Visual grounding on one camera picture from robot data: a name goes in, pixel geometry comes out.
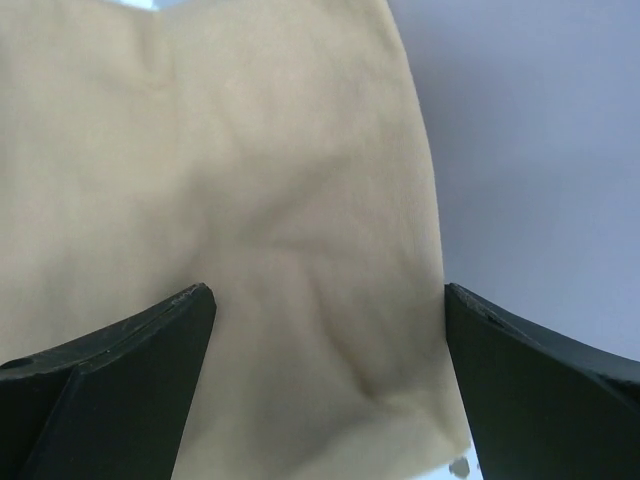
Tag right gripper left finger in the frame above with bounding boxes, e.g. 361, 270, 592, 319
1, 283, 216, 480

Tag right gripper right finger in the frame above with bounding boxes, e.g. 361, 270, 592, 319
445, 284, 639, 480

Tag beige t shirt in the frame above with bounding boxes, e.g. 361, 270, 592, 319
1, 1, 470, 479

